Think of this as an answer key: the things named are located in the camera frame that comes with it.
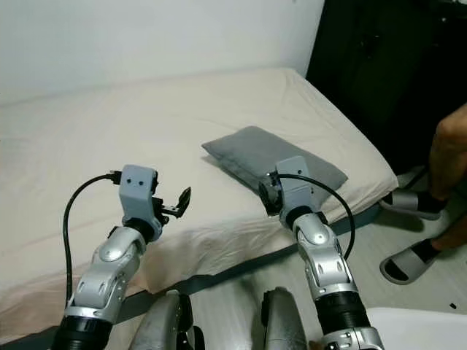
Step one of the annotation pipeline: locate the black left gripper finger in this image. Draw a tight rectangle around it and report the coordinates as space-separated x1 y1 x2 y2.
165 187 192 219

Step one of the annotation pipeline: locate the grey pillow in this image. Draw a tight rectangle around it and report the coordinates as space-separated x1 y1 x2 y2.
201 125 348 201

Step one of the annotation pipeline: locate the bed with cream sheet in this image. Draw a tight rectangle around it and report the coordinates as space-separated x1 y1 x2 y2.
0 68 398 345

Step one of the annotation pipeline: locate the grey robot left leg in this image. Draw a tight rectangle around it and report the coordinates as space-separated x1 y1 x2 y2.
128 290 205 350

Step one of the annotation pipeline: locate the grey robot leg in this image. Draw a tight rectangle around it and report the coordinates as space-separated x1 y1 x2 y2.
260 287 309 350
128 290 205 350

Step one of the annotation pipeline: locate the grey robot right leg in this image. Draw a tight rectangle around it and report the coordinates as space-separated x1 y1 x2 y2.
260 287 309 350

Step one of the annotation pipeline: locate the grey slide slipper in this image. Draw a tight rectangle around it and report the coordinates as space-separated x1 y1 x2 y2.
379 187 446 221
379 241 442 285

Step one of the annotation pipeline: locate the black wardrobe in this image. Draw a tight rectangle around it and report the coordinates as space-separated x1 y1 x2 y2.
305 0 467 176

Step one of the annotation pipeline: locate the person's bare right leg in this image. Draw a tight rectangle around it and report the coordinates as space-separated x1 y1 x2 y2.
412 102 467 214

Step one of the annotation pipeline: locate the person's bare leg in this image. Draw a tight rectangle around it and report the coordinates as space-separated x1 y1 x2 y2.
412 214 467 265
412 102 467 214

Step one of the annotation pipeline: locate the person's bare left leg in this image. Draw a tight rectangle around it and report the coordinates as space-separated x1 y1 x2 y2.
412 214 467 265

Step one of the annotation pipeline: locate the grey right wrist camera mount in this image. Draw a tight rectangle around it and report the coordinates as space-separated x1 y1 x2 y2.
274 155 314 214

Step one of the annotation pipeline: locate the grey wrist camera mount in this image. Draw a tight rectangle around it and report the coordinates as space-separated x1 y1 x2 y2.
274 155 314 214
120 165 161 238

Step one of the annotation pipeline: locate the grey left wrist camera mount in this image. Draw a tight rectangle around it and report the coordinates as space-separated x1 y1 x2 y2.
120 165 161 238

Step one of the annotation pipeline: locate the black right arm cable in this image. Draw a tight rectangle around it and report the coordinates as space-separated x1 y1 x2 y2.
271 173 356 260

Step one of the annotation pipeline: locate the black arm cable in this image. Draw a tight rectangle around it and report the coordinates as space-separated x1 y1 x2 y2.
271 173 356 260
63 171 122 303

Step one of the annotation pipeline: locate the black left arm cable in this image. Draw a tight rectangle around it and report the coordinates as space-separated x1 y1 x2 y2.
63 171 122 303

